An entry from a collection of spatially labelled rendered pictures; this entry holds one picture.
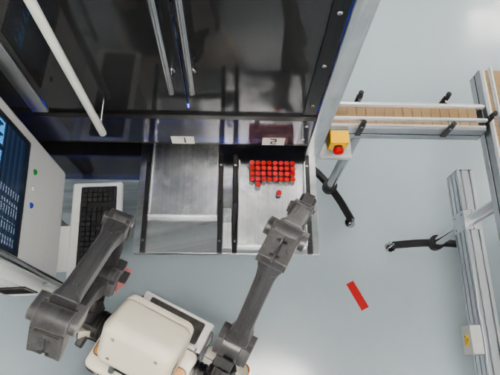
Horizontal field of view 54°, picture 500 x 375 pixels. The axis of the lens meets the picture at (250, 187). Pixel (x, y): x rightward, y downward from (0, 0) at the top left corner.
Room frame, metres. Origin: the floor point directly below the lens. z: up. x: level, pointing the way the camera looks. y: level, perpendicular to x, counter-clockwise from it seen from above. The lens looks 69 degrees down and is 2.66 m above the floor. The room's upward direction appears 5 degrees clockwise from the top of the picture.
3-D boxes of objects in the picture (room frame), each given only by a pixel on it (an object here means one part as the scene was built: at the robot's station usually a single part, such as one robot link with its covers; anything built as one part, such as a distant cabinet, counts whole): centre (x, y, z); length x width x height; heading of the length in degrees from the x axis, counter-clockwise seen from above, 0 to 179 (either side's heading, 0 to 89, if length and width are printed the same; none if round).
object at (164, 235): (0.65, 0.08, 0.87); 0.70 x 0.48 x 0.02; 95
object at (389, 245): (0.75, -1.04, 0.07); 0.50 x 0.08 x 0.14; 95
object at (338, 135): (0.87, -0.32, 1.00); 0.08 x 0.07 x 0.07; 5
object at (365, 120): (1.03, -0.59, 0.92); 0.69 x 0.16 x 0.16; 95
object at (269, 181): (0.71, -0.08, 0.90); 0.18 x 0.02 x 0.05; 94
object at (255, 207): (0.62, -0.09, 0.90); 0.34 x 0.26 x 0.04; 4
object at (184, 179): (0.70, 0.26, 0.90); 0.34 x 0.26 x 0.04; 5
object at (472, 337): (0.21, -1.01, 0.50); 0.12 x 0.05 x 0.09; 5
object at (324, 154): (0.91, -0.33, 0.87); 0.14 x 0.13 x 0.02; 5
